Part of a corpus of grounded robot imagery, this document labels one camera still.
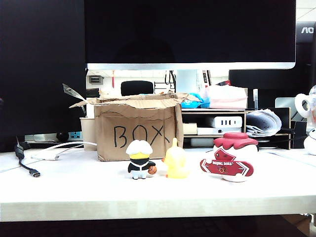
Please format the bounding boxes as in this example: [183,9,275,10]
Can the red white snowboard mascot doll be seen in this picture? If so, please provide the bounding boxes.
[199,132,260,183]

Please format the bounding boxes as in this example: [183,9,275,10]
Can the cardboard box marked BOX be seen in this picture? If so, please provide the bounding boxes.
[69,90,196,162]

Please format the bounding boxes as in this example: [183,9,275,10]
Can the white-haired minion doll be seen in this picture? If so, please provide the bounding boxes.
[125,139,157,180]

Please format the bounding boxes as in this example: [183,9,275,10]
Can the yellow duck doll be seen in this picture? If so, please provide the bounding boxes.
[161,137,191,179]

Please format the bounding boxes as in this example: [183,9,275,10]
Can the flat white box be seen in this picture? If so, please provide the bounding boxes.
[197,127,242,135]

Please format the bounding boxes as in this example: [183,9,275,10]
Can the beige masking tape roll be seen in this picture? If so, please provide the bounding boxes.
[182,122,198,135]

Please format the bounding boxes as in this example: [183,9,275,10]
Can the black office chair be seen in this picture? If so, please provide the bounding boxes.
[120,80,155,96]

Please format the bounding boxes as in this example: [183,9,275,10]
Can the blue plastic bag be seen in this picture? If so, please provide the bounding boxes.
[181,92,210,109]

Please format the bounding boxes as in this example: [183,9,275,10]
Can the small white flat device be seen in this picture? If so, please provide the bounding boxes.
[190,137,215,148]

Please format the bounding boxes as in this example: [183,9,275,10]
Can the wooden desk shelf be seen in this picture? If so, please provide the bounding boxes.
[181,107,292,150]

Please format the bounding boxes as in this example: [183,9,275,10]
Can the white multi-port charger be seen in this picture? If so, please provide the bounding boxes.
[213,116,243,128]

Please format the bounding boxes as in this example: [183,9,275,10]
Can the beige paper cup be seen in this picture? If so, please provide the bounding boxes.
[79,117,97,151]

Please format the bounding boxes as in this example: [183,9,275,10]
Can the pink white tissue pack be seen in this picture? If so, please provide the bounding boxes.
[204,85,248,109]

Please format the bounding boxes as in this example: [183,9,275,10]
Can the clear packing tape strip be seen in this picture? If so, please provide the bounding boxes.
[62,83,87,117]

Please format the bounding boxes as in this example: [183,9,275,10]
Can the large silver-bezel computer monitor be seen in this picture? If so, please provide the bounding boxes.
[83,0,296,70]

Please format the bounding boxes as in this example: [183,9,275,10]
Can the black round knob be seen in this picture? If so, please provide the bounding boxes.
[56,131,70,142]

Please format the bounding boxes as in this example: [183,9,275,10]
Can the rolled printed papers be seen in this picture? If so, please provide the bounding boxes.
[245,110,282,138]

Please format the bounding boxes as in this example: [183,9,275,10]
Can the black screen panel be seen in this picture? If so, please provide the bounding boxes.
[228,69,309,108]

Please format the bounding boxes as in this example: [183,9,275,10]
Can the black computer monitor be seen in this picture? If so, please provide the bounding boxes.
[0,0,87,153]

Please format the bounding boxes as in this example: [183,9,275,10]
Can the white tape roll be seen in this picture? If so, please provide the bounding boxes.
[294,93,313,119]

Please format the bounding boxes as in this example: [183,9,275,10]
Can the white round figurine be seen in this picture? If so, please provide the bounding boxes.
[303,128,316,156]

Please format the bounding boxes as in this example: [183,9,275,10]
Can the black AOC monitor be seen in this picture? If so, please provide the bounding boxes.
[295,21,316,72]

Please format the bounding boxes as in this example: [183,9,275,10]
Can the grey wall box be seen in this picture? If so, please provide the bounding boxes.
[89,75,104,85]

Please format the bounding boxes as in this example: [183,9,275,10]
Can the thick white USB-C cable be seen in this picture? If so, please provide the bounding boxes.
[31,141,97,161]

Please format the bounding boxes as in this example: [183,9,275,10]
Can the black USB-C cable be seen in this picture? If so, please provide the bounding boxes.
[14,137,41,178]

